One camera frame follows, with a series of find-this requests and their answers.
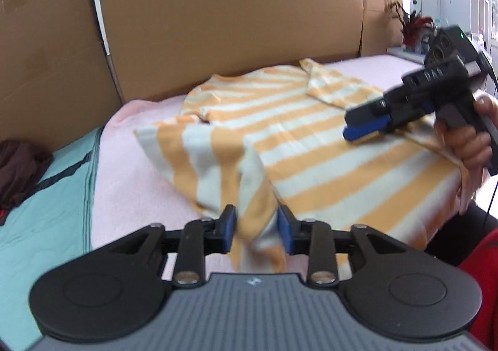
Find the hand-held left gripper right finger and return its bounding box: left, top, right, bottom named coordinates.
left=276, top=205, right=425, bottom=290

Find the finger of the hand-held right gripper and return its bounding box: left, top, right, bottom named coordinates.
left=342, top=115, right=394, bottom=144
left=345, top=99, right=390, bottom=128

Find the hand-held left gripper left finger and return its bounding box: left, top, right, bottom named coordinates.
left=93, top=204, right=238, bottom=290

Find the orange white striped shirt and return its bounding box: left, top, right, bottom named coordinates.
left=134, top=58, right=474, bottom=274

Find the person's right hand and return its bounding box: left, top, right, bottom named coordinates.
left=434, top=93, right=498, bottom=216

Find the white side table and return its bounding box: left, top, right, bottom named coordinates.
left=386, top=45, right=429, bottom=66

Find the red leaf potted plant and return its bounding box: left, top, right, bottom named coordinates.
left=383, top=1, right=435, bottom=50

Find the white shelf cabinet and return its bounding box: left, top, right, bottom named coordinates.
left=438, top=0, right=492, bottom=45

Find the pink towel blanket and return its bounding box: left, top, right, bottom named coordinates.
left=89, top=53, right=429, bottom=282

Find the large cardboard box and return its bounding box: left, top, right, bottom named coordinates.
left=93, top=0, right=365, bottom=103

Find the teal bed sheet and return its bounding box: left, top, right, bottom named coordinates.
left=0, top=126, right=104, bottom=351

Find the person's red clothing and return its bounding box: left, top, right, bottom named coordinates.
left=457, top=228, right=498, bottom=351

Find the dark brown cloth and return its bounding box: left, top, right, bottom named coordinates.
left=0, top=140, right=54, bottom=226

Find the cardboard box with small label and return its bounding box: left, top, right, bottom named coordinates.
left=0, top=0, right=125, bottom=152

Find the silver metal pole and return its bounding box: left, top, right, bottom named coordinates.
left=83, top=0, right=126, bottom=103

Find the black cable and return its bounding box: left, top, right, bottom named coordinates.
left=479, top=49, right=498, bottom=228

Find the black strap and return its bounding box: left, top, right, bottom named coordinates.
left=33, top=152, right=93, bottom=197

